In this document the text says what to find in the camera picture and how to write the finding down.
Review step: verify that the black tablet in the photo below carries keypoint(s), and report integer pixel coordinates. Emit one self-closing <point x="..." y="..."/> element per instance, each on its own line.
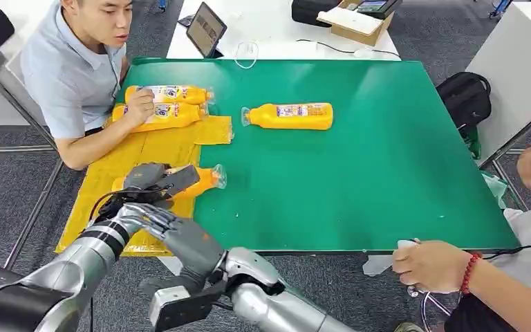
<point x="206" y="28"/>

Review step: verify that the black device with screen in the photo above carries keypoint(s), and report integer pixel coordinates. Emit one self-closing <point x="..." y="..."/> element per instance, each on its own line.
<point x="379" y="8"/>

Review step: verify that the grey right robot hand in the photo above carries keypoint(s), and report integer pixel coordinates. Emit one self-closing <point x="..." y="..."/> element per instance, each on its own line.
<point x="194" y="249"/>

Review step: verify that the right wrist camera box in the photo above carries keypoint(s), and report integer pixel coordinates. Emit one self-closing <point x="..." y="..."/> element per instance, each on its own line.
<point x="174" y="307"/>

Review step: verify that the white tissue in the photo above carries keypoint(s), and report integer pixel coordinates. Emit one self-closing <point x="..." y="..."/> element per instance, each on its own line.
<point x="377" y="266"/>

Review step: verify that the translucent plastic bag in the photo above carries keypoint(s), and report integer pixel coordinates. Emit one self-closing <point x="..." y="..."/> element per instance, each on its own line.
<point x="494" y="188"/>

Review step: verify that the black bag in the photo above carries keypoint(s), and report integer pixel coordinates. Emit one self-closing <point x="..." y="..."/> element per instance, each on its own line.
<point x="309" y="11"/>

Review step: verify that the blue object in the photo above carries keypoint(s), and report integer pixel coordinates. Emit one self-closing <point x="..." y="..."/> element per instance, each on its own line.
<point x="500" y="8"/>
<point x="161" y="5"/>

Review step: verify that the cardboard box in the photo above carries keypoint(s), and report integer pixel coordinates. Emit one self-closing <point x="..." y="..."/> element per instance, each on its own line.
<point x="361" y="36"/>

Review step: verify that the white side table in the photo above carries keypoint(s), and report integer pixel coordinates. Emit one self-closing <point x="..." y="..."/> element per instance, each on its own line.
<point x="517" y="68"/>

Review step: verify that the dark phone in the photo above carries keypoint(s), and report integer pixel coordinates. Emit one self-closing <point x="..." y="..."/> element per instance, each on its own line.
<point x="186" y="20"/>

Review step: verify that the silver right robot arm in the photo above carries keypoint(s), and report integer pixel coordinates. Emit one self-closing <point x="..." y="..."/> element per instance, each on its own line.
<point x="270" y="307"/>

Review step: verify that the green table mat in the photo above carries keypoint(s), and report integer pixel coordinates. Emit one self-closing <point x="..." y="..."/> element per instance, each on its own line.
<point x="338" y="183"/>

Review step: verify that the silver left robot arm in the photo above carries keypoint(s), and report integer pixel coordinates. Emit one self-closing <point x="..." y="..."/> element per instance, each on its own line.
<point x="87" y="256"/>

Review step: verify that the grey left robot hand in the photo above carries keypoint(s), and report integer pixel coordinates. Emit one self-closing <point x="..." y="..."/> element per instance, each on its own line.
<point x="146" y="176"/>

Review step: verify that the black backpack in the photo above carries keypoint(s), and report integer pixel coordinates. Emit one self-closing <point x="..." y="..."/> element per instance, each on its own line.
<point x="462" y="101"/>

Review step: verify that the yellow sheet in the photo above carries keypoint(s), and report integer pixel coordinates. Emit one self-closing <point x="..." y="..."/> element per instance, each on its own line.
<point x="155" y="146"/>

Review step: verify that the orange drink bottle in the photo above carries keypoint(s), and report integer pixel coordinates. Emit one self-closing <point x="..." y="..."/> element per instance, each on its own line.
<point x="187" y="95"/>
<point x="174" y="117"/>
<point x="265" y="117"/>
<point x="208" y="179"/>

